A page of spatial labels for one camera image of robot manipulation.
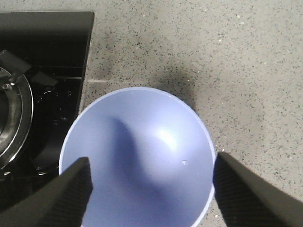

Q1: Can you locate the light blue bowl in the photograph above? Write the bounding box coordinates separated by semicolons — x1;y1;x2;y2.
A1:
59;87;216;227

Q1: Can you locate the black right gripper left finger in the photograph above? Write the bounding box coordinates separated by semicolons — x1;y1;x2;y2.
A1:
0;157;93;227

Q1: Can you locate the black glass gas stove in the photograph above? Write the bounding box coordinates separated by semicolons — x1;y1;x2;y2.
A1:
0;11;94;210

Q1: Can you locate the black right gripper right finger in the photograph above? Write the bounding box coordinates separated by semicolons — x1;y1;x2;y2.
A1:
213;152;303;227

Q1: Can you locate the right black pot support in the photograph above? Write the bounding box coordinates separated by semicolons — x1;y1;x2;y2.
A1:
0;50;58;171

